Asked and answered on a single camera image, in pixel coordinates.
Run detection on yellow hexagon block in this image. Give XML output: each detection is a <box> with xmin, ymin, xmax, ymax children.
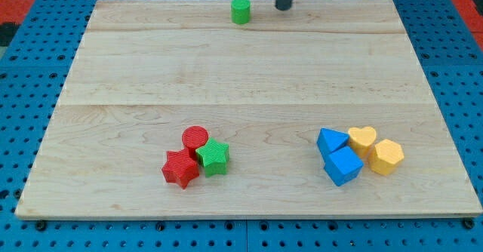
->
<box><xmin>368</xmin><ymin>139</ymin><xmax>405</xmax><ymax>176</ymax></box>

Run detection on red cylinder block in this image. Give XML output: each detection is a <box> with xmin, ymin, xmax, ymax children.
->
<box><xmin>181</xmin><ymin>125</ymin><xmax>209</xmax><ymax>160</ymax></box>

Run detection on red star block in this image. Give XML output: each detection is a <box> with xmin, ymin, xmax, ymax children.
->
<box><xmin>161</xmin><ymin>149</ymin><xmax>199</xmax><ymax>189</ymax></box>

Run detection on light wooden board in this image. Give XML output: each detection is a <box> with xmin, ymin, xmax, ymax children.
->
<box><xmin>15</xmin><ymin>0</ymin><xmax>482</xmax><ymax>220</ymax></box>

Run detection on yellow heart block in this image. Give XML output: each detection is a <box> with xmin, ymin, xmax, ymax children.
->
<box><xmin>348</xmin><ymin>126</ymin><xmax>377</xmax><ymax>160</ymax></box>

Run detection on green star block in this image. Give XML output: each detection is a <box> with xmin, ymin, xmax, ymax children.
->
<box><xmin>195</xmin><ymin>137</ymin><xmax>229</xmax><ymax>177</ymax></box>

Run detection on blue triangle block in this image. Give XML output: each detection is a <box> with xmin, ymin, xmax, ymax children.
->
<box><xmin>316</xmin><ymin>128</ymin><xmax>349</xmax><ymax>157</ymax></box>

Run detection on blue cube block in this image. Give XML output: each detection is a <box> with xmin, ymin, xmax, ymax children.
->
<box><xmin>323</xmin><ymin>146</ymin><xmax>364</xmax><ymax>186</ymax></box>

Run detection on green cylinder block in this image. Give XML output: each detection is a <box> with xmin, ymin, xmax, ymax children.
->
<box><xmin>231</xmin><ymin>0</ymin><xmax>251</xmax><ymax>25</ymax></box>

